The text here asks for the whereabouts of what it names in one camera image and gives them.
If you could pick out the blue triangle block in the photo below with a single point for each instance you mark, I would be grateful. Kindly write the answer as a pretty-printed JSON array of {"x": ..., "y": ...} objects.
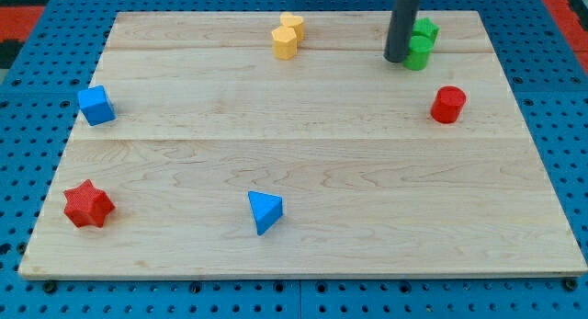
[{"x": 267, "y": 209}]

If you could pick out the light wooden board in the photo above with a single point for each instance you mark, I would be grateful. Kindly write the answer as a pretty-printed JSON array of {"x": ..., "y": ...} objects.
[{"x": 372, "y": 186}]

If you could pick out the yellow hexagon block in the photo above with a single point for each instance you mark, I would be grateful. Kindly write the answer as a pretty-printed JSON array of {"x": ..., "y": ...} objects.
[{"x": 284, "y": 43}]

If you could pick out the yellow heart block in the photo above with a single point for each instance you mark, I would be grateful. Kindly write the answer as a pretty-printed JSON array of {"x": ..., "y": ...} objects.
[{"x": 289, "y": 20}]

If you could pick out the red cylinder block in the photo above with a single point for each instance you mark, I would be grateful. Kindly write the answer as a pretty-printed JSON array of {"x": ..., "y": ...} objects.
[{"x": 448, "y": 104}]

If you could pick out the green cylinder block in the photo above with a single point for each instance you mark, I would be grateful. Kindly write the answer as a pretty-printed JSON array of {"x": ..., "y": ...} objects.
[{"x": 420, "y": 48}]

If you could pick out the green star block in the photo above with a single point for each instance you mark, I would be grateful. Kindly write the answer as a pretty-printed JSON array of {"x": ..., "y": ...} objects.
[{"x": 425, "y": 27}]

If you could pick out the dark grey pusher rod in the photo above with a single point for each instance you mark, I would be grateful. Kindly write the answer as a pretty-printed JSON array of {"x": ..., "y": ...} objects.
[{"x": 400, "y": 30}]

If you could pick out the blue cube block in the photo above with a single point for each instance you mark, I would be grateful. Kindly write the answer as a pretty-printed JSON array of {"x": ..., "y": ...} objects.
[{"x": 95, "y": 105}]

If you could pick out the red star block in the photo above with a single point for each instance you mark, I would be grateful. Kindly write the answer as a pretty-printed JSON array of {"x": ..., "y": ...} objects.
[{"x": 87, "y": 205}]

